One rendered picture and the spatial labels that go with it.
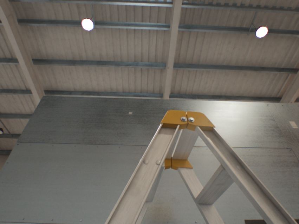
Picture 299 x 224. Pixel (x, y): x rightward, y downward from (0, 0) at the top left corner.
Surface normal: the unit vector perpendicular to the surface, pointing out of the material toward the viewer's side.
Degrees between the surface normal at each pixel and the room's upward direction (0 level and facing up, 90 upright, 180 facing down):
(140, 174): 88
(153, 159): 88
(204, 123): 90
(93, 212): 90
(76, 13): 177
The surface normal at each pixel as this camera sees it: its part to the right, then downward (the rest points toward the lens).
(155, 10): 0.00, 0.75
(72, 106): 0.04, -0.70
